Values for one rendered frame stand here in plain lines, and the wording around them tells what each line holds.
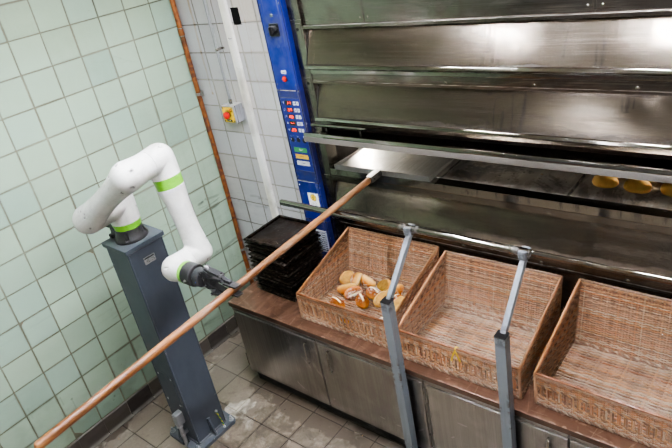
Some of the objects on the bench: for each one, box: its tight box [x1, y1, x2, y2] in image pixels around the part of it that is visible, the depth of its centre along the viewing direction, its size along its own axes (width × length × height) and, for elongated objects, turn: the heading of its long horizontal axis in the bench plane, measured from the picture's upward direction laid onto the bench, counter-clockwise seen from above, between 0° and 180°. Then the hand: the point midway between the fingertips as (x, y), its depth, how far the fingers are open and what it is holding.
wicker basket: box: [296, 226, 439, 348], centre depth 292 cm, size 49×56×28 cm
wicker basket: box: [533, 278, 672, 448], centre depth 218 cm, size 49×56×28 cm
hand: (232, 288), depth 223 cm, fingers closed on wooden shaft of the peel, 3 cm apart
